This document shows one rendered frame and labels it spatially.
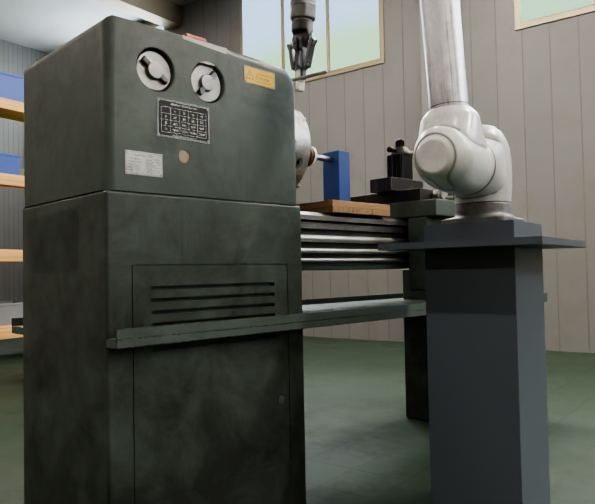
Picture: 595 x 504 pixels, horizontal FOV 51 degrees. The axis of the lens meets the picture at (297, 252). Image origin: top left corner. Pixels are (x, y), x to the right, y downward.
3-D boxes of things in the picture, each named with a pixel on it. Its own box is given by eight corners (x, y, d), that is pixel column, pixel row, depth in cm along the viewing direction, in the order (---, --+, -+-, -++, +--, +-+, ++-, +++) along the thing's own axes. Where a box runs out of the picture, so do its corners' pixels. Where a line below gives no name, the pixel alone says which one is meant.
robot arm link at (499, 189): (521, 204, 178) (518, 128, 179) (498, 199, 163) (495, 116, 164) (466, 208, 188) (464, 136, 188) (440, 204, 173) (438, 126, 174)
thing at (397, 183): (391, 189, 228) (391, 176, 229) (369, 192, 236) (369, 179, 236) (423, 194, 243) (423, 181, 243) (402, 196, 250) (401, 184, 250)
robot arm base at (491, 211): (530, 224, 181) (529, 205, 181) (504, 220, 164) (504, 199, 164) (469, 228, 192) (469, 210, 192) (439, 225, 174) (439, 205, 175)
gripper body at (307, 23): (319, 21, 212) (318, 48, 212) (301, 26, 218) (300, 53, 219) (303, 15, 207) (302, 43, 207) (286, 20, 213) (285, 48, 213)
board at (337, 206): (332, 211, 198) (332, 199, 198) (258, 220, 224) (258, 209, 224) (390, 216, 219) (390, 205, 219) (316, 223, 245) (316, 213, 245)
